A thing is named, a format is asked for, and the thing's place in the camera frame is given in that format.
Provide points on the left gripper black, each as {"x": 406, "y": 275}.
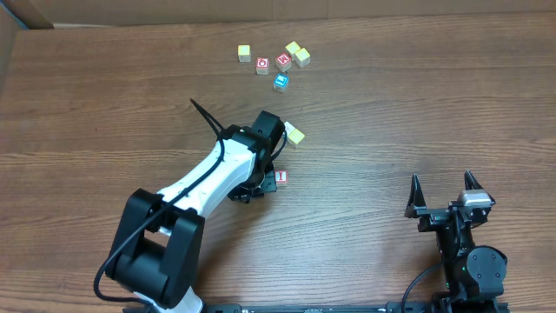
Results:
{"x": 268, "y": 182}

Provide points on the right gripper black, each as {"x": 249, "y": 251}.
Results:
{"x": 430, "y": 216}

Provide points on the white red letter block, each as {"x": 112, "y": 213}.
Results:
{"x": 281, "y": 177}

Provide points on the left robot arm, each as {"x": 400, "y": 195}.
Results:
{"x": 157, "y": 245}

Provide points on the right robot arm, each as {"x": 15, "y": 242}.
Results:
{"x": 474, "y": 273}

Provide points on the yellow block near centre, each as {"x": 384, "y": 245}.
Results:
{"x": 295, "y": 137}

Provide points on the yellow block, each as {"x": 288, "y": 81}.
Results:
{"x": 295, "y": 137}
{"x": 244, "y": 53}
{"x": 302, "y": 57}
{"x": 292, "y": 48}

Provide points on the white blue picture block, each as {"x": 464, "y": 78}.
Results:
{"x": 289, "y": 128}

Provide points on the blue letter block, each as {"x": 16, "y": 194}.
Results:
{"x": 281, "y": 83}

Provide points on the red letter block left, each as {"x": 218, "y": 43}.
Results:
{"x": 262, "y": 66}

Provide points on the red letter E block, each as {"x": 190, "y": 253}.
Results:
{"x": 283, "y": 62}

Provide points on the far left yellow block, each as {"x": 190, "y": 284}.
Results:
{"x": 244, "y": 53}

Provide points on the yellow block top right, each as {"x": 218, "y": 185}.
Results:
{"x": 302, "y": 57}

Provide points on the cardboard box back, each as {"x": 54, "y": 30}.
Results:
{"x": 47, "y": 13}

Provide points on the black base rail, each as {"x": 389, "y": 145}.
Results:
{"x": 390, "y": 307}

